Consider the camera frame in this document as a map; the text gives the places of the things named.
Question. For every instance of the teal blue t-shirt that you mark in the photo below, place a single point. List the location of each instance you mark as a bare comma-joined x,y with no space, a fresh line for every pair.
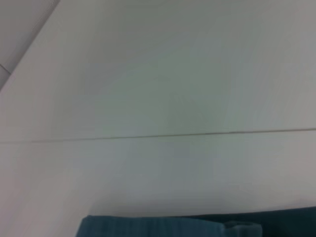
172,225

